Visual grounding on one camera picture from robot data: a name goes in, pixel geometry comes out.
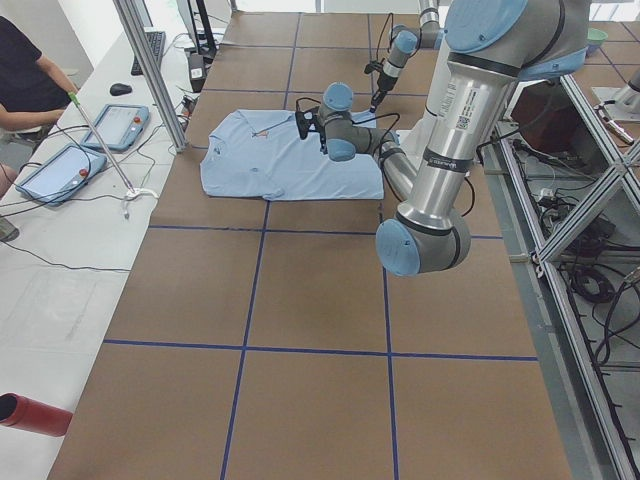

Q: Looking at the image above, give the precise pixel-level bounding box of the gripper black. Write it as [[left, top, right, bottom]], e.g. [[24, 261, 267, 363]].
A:
[[314, 122, 328, 153], [369, 70, 398, 113]]

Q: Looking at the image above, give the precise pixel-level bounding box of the light blue t-shirt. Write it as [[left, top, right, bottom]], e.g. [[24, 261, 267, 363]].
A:
[[200, 109, 384, 201]]

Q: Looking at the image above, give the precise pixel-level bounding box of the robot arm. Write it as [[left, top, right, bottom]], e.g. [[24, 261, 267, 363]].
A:
[[364, 1, 451, 115], [296, 1, 590, 276]]

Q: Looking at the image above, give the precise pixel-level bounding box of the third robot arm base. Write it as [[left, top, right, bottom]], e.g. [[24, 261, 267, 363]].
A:
[[592, 70, 639, 123]]

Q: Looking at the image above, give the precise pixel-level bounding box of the black keyboard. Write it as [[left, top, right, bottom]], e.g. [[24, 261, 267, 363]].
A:
[[130, 30, 167, 77]]

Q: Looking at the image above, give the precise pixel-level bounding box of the far teach pendant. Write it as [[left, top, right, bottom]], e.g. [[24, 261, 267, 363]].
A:
[[93, 104, 150, 153]]

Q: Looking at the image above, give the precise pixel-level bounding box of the teach pendant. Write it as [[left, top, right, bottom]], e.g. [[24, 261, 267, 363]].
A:
[[93, 104, 150, 153], [16, 144, 107, 206]]

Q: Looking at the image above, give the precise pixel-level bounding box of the black computer mouse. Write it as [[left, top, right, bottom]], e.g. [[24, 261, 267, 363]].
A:
[[109, 83, 132, 97]]

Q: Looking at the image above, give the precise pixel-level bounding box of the metal rod green tip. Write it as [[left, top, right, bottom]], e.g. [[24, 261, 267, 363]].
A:
[[67, 91, 136, 198]]

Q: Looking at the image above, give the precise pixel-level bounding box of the near teach pendant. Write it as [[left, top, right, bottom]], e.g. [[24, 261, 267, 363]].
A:
[[16, 144, 107, 206]]

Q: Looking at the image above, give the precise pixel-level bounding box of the seated person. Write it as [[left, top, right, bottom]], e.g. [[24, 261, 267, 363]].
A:
[[1, 17, 79, 132]]

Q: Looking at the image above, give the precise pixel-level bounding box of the red bottle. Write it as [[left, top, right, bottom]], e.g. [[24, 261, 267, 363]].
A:
[[1, 393, 73, 437]]

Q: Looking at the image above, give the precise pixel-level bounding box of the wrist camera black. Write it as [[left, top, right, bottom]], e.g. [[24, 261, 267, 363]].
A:
[[364, 60, 384, 75], [295, 109, 318, 140]]

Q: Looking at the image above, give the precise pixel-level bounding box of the aluminium frame post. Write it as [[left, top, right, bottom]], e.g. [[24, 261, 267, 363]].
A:
[[113, 0, 187, 153]]

